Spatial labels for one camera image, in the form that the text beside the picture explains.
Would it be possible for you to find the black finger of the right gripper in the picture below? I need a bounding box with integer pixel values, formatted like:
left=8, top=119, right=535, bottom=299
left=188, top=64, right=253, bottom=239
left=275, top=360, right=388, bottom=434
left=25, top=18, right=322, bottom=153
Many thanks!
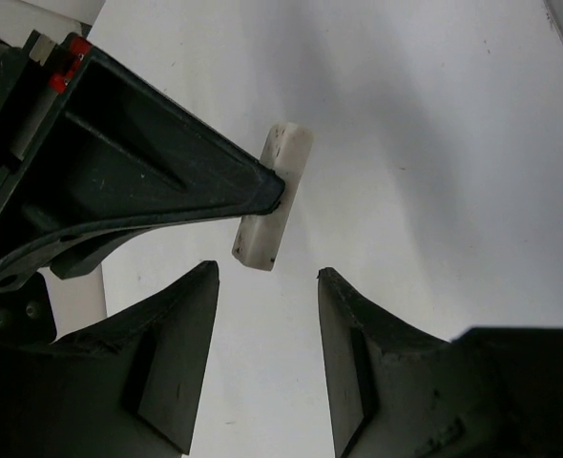
left=0, top=34, right=284, bottom=293

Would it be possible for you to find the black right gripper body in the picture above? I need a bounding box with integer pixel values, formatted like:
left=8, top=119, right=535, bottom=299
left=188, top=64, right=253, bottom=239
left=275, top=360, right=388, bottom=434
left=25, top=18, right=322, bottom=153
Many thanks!
left=0, top=31, right=72, bottom=191

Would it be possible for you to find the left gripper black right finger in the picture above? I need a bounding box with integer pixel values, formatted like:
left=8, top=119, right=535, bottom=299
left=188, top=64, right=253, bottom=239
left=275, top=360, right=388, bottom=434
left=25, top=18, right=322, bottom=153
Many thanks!
left=318, top=267, right=563, bottom=457

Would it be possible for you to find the white eraser block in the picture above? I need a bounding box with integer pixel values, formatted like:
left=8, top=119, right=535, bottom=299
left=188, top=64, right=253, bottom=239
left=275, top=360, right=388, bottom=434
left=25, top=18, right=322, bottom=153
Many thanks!
left=231, top=122, right=316, bottom=273

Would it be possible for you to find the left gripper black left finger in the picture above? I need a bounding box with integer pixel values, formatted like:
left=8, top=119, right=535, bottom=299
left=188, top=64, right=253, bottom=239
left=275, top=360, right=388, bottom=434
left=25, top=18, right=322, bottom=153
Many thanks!
left=0, top=260, right=219, bottom=457

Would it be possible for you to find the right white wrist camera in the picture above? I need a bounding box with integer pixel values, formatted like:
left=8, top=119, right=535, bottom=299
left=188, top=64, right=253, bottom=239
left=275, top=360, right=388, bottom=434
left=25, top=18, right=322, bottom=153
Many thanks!
left=0, top=273, right=57, bottom=345

